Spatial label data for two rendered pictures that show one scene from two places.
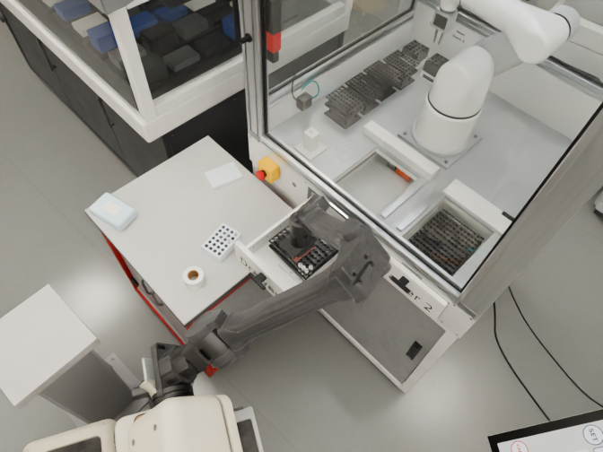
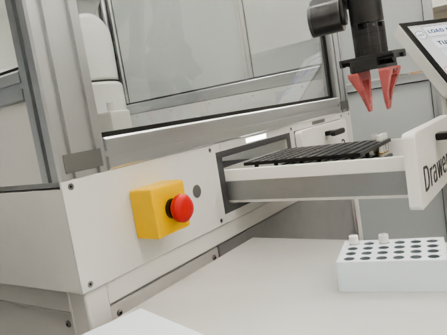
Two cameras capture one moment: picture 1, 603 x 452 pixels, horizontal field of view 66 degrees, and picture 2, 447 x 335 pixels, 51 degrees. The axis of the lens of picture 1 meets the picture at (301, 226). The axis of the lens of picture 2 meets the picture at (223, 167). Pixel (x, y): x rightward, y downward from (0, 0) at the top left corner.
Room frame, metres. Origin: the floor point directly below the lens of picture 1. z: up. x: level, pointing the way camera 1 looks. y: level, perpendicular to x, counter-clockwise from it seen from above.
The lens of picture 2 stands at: (1.10, 0.82, 1.00)
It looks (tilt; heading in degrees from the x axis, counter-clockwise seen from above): 6 degrees down; 264
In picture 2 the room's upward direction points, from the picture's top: 9 degrees counter-clockwise
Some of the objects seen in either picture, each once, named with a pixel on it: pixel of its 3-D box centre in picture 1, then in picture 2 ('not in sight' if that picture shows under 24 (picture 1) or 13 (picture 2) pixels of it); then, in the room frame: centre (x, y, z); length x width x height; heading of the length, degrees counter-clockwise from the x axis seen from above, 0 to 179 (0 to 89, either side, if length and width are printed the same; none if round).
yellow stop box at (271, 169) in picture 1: (267, 169); (161, 208); (1.12, 0.14, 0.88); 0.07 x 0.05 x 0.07; 48
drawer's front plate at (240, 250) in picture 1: (266, 278); (433, 155); (0.68, 0.10, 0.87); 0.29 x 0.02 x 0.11; 48
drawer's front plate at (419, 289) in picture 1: (405, 282); (324, 145); (0.70, -0.35, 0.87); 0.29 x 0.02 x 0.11; 48
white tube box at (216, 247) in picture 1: (222, 242); (392, 264); (0.85, 0.28, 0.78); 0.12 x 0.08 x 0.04; 151
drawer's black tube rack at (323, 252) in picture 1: (310, 242); (319, 167); (0.83, -0.04, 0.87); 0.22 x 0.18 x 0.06; 138
